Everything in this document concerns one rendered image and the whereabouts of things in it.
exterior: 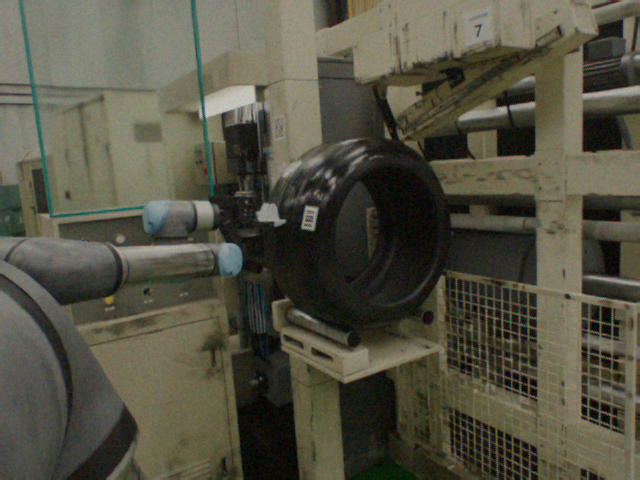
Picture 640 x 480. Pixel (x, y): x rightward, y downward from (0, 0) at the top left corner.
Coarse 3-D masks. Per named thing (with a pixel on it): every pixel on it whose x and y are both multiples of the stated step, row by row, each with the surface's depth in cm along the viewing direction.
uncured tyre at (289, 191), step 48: (336, 144) 146; (384, 144) 144; (288, 192) 142; (336, 192) 135; (384, 192) 177; (432, 192) 152; (288, 240) 138; (384, 240) 179; (432, 240) 168; (288, 288) 148; (336, 288) 137; (384, 288) 175; (432, 288) 157
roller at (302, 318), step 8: (288, 312) 170; (296, 312) 167; (304, 312) 165; (296, 320) 165; (304, 320) 161; (312, 320) 158; (320, 320) 156; (312, 328) 157; (320, 328) 153; (328, 328) 150; (336, 328) 148; (344, 328) 146; (328, 336) 151; (336, 336) 147; (344, 336) 143; (352, 336) 142; (360, 336) 144; (352, 344) 142
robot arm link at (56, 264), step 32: (32, 256) 80; (64, 256) 81; (96, 256) 84; (128, 256) 91; (160, 256) 98; (192, 256) 106; (224, 256) 113; (64, 288) 81; (96, 288) 84; (128, 288) 94
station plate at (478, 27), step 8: (488, 8) 130; (464, 16) 136; (472, 16) 134; (480, 16) 132; (488, 16) 130; (472, 24) 134; (480, 24) 132; (488, 24) 130; (472, 32) 135; (480, 32) 133; (488, 32) 131; (472, 40) 135; (480, 40) 133
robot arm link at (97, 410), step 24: (0, 264) 20; (24, 288) 20; (48, 312) 20; (72, 336) 22; (72, 360) 21; (96, 360) 25; (96, 384) 24; (96, 408) 24; (120, 408) 26; (72, 432) 22; (96, 432) 23; (120, 432) 25; (72, 456) 22; (96, 456) 23; (120, 456) 24
